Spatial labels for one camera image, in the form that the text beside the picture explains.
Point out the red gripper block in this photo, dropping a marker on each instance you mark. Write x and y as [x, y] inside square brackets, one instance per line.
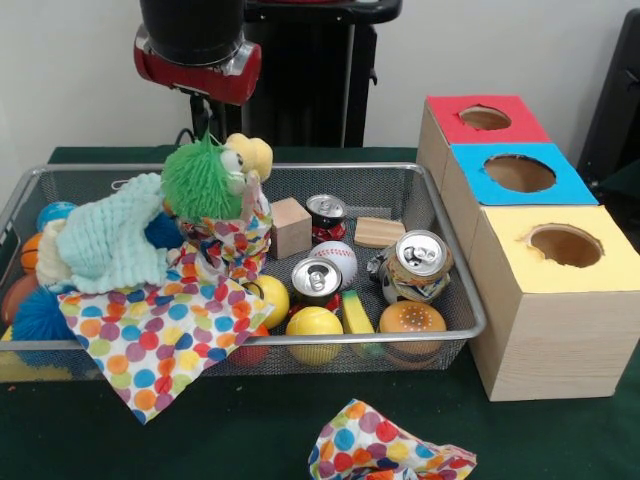
[200, 80]

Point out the green spiky rubber ball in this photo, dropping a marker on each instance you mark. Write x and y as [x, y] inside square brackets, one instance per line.
[200, 180]

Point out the mint green knitted cloth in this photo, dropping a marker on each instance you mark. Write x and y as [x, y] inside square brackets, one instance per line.
[115, 240]

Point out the polka dot cloth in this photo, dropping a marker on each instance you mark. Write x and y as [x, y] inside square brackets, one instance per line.
[150, 335]

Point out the colourful patterned cloth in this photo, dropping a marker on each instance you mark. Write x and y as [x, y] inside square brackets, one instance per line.
[370, 440]

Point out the shallow clear mesh bin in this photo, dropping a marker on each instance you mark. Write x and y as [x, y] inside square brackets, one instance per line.
[440, 200]

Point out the wooden box with three holes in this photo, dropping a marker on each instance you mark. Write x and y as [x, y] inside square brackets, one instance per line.
[550, 340]

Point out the wooden cube block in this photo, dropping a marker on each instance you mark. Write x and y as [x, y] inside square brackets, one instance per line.
[291, 228]

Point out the red drink can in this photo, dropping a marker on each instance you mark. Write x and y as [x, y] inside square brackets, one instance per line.
[326, 215]

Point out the white baseball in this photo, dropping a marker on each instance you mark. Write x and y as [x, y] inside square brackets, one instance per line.
[338, 258]

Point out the small open silver can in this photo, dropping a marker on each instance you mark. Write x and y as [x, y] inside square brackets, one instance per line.
[316, 280]

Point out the flat wooden block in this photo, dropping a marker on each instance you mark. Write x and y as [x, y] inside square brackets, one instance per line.
[379, 232]

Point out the plain yellow ball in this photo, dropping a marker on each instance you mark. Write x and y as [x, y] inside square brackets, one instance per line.
[313, 325]

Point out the crushed silver drink can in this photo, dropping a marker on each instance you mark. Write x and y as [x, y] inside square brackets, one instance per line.
[415, 265]

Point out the orange ball with cream dots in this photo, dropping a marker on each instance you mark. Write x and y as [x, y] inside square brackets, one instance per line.
[412, 320]

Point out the dark green table cloth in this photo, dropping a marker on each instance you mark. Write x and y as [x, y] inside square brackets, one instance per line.
[625, 180]
[300, 410]

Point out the black panel stand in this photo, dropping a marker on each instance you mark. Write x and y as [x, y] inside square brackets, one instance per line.
[615, 100]

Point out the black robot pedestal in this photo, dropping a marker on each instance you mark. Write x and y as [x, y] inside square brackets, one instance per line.
[320, 80]

